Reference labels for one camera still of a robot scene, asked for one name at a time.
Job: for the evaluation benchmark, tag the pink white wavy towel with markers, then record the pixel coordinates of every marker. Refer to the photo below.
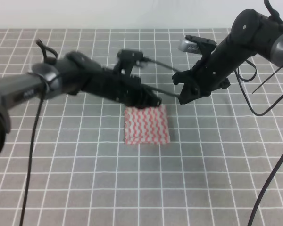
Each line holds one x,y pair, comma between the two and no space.
146,126

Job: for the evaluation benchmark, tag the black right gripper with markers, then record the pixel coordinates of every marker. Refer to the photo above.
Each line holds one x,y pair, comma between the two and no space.
209,74

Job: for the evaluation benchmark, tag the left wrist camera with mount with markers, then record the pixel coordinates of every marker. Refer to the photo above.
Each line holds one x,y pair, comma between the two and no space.
128,59

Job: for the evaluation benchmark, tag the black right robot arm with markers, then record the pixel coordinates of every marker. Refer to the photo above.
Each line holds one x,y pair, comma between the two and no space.
251,34

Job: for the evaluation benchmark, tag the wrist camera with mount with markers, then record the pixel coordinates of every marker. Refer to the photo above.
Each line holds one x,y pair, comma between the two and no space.
128,59
197,45

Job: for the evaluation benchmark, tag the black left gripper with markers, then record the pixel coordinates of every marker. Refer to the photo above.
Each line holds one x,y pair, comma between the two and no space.
125,89

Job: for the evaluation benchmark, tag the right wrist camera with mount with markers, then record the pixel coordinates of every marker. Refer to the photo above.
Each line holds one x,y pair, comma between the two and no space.
197,45

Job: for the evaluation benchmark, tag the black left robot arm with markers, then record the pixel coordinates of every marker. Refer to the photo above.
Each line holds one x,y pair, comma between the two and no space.
71,74

